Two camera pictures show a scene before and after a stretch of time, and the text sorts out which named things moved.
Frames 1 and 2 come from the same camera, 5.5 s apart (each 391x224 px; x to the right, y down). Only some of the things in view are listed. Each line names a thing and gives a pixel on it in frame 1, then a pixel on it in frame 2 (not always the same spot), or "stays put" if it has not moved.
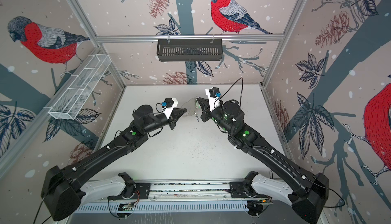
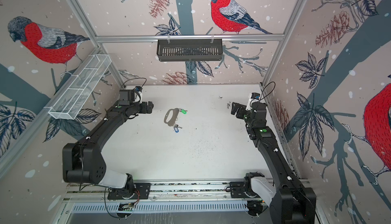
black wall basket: [190, 50] stays put
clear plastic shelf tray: [71, 102] stays put
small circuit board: [126, 206] stays put
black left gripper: [172, 120] → [144, 107]
